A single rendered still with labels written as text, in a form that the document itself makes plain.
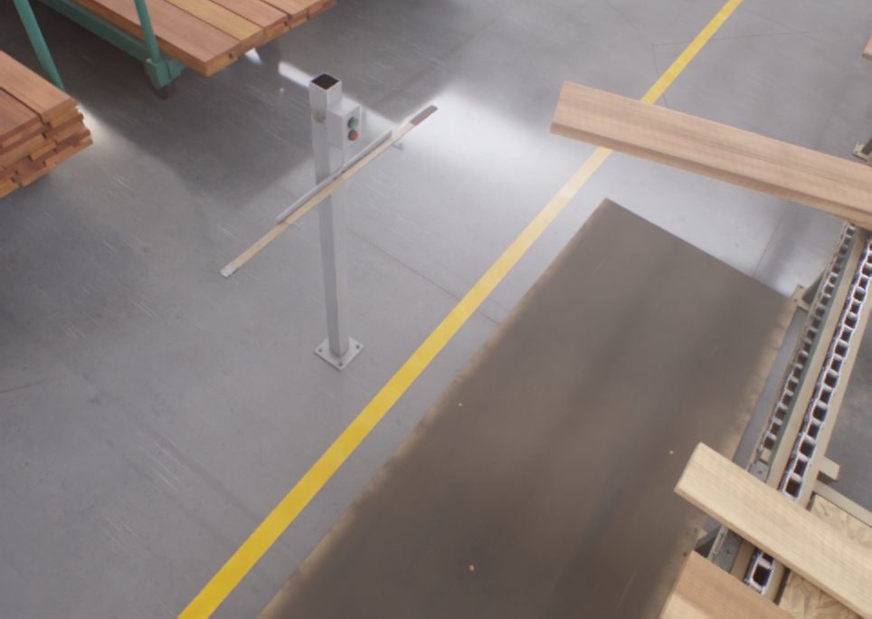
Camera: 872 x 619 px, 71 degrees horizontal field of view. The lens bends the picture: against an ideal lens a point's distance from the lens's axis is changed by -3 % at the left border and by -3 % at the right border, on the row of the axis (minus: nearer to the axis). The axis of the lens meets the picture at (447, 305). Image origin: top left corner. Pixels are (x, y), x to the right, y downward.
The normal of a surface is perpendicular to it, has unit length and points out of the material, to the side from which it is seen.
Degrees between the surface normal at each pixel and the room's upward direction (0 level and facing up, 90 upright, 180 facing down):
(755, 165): 0
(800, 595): 0
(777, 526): 0
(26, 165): 90
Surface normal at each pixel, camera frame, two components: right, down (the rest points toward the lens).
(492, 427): 0.11, -0.58
